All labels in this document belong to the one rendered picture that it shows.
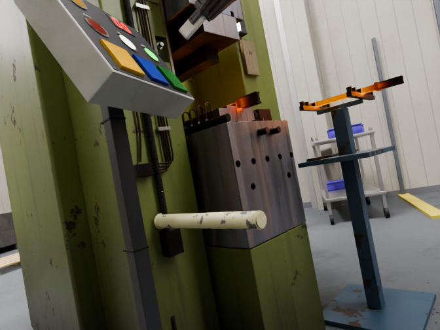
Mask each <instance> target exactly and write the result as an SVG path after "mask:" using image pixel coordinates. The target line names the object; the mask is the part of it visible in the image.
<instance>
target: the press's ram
mask: <svg viewBox="0 0 440 330"><path fill-rule="evenodd" d="M195 1H196V0H162V4H163V8H164V15H165V19H166V26H167V30H168V31H170V30H171V29H172V28H173V27H174V26H176V25H177V24H178V23H180V21H182V20H183V19H184V18H186V17H187V16H188V15H189V14H191V13H192V12H193V11H195V10H196V8H195V7H194V5H195ZM222 14H226V15H228V16H231V17H235V18H236V22H237V24H238V23H240V22H241V21H243V20H244V19H243V16H242V9H241V4H240V0H237V1H235V2H233V3H232V4H231V5H230V6H229V7H227V8H226V9H225V10H224V11H223V12H222Z"/></svg>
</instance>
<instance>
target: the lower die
mask: <svg viewBox="0 0 440 330"><path fill-rule="evenodd" d="M227 113H228V114H229V115H230V116H231V120H230V121H229V122H233V121H234V122H236V121H237V122H244V121H252V120H255V117H254V114H253V107H249V108H247V109H242V108H237V105H236V103H235V104H232V105H230V106H224V107H222V108H218V109H215V110H213V111H210V112H208V113H207V116H208V120H210V119H213V118H215V117H218V116H221V115H224V114H227ZM199 117H200V122H204V121H206V117H205V114H203V115H200V116H199ZM192 123H193V124H194V125H196V124H198V117H195V118H193V119H192ZM185 124H186V127H187V128H188V127H190V126H191V120H187V121H185Z"/></svg>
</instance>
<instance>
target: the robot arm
mask: <svg viewBox="0 0 440 330"><path fill-rule="evenodd" d="M235 1H237V0H196V1H195V5H194V7H195V8H196V10H195V12H194V13H193V14H192V15H191V16H190V18H189V19H188V20H187V21H186V22H185V23H184V24H183V26H182V27H181V28H180V29H179V32H180V33H181V34H182V36H184V38H186V40H189V38H190V37H191V36H192V35H193V34H194V33H195V31H196V30H197V29H198V28H199V27H200V26H201V25H202V24H203V23H204V21H205V20H207V21H209V22H210V21H211V20H213V19H215V18H216V17H217V16H218V15H220V14H221V13H222V12H223V11H224V10H225V9H226V8H227V7H229V6H230V5H231V4H232V3H233V2H235Z"/></svg>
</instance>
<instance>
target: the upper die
mask: <svg viewBox="0 0 440 330"><path fill-rule="evenodd" d="M193 13H194V11H193V12H192V13H191V14H189V15H188V16H187V17H186V18H184V19H183V20H182V21H180V23H178V24H177V25H176V26H174V27H173V28H172V29H171V30H170V31H168V37H169V41H170V48H171V52H172V59H173V63H174V65H175V64H177V63H179V62H180V61H181V60H184V59H185V58H186V57H188V56H190V55H191V54H193V53H194V52H196V51H197V50H199V49H201V48H202V47H204V46H207V47H211V48H216V49H217V51H218V52H221V51H222V50H224V49H225V48H227V47H229V46H230V45H233V44H234V43H236V42H237V41H239V40H240V37H239V32H238V26H237V22H236V18H235V17H231V16H228V15H226V14H222V13H221V14H220V15H218V16H217V17H216V18H215V19H213V20H211V21H210V22H209V21H207V20H205V21H204V23H203V24H202V25H201V26H200V27H199V28H198V29H197V30H196V31H195V33H194V34H193V35H192V36H191V37H190V38H189V40H186V38H184V36H182V34H181V33H180V32H179V29H180V28H181V27H182V26H183V24H184V23H185V22H186V21H187V20H188V19H189V18H190V16H191V15H192V14H193Z"/></svg>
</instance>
